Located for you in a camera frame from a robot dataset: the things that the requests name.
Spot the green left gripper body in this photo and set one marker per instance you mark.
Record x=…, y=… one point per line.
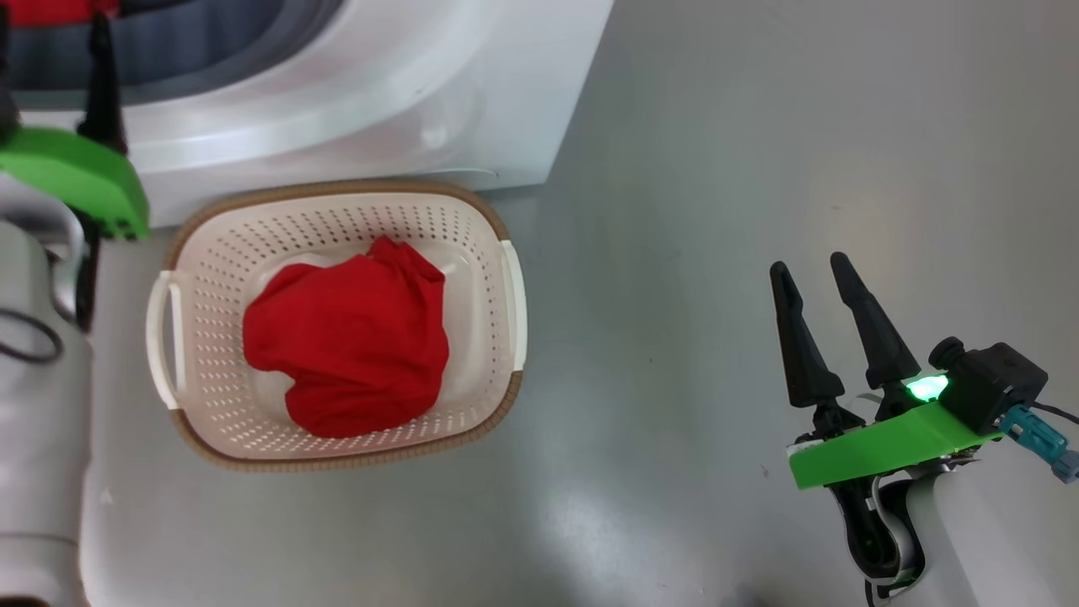
x=72, y=173

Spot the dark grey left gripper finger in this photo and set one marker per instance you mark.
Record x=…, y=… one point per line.
x=103, y=93
x=7, y=76

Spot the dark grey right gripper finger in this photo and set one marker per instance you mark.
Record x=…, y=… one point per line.
x=801, y=346
x=877, y=333

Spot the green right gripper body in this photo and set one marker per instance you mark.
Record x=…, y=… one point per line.
x=885, y=443

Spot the plain red garment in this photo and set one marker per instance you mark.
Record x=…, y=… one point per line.
x=354, y=346

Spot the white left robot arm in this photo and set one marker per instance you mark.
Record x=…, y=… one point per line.
x=38, y=438

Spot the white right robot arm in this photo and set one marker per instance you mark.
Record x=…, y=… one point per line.
x=986, y=539

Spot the cream perforated laundry basket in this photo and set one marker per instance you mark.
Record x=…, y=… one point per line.
x=219, y=253

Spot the white washing machine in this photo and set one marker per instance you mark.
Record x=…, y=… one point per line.
x=379, y=93

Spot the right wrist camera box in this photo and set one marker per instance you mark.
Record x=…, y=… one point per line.
x=990, y=384

